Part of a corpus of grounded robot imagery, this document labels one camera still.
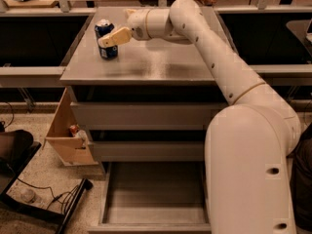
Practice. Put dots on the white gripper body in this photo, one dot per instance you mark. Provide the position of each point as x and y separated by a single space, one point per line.
137 22

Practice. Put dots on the blue pepsi can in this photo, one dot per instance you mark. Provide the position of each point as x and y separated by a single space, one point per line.
107 50

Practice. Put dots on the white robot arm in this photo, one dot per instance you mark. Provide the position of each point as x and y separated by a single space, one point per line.
247 142

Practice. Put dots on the grey drawer cabinet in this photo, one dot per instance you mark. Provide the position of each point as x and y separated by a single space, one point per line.
144 71

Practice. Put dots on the grey top drawer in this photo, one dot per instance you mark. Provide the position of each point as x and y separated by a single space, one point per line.
145 115

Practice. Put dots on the grey middle drawer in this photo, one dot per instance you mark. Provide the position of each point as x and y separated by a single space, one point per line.
147 151

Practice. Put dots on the grey open bottom drawer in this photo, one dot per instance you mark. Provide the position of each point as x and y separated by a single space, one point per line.
154 198

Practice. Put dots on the red snack packet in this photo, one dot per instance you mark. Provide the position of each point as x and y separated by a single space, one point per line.
74 129

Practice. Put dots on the brown cardboard box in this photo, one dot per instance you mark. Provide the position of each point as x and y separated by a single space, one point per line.
72 150

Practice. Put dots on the clear plastic bottle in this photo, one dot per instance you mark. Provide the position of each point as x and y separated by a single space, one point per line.
31 197

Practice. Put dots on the dark trouser leg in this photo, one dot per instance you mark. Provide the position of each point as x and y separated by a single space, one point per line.
301 182

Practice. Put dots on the black cart frame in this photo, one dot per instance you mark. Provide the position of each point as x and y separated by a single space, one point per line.
17 148

